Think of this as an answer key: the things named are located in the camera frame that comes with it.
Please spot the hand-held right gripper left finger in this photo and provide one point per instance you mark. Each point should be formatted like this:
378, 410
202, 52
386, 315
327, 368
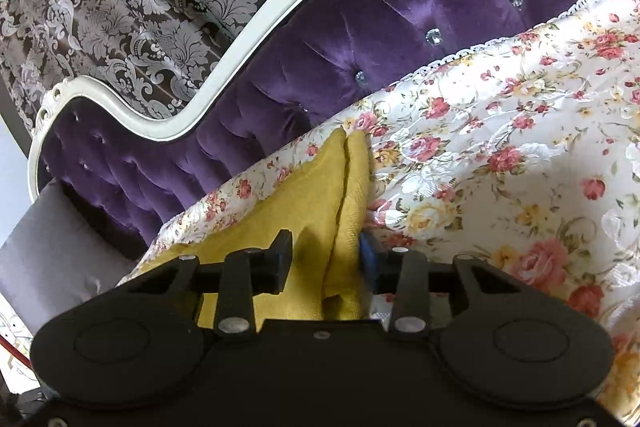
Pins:
281, 262

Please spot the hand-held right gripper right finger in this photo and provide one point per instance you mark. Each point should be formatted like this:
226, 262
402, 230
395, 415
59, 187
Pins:
369, 257

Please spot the mustard yellow sweater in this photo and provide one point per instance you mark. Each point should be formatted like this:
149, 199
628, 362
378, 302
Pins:
310, 197

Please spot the white floral blanket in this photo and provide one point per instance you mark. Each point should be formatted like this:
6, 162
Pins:
500, 132

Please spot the grey pillow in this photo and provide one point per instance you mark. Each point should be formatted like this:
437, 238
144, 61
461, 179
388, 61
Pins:
50, 257

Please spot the red stick vacuum cleaner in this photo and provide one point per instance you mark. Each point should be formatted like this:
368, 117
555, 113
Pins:
12, 349

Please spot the brown damask curtain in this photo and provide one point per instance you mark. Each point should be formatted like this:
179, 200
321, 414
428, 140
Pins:
125, 7

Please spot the purple tufted sofa white frame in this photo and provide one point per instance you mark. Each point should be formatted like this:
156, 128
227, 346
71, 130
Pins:
400, 7

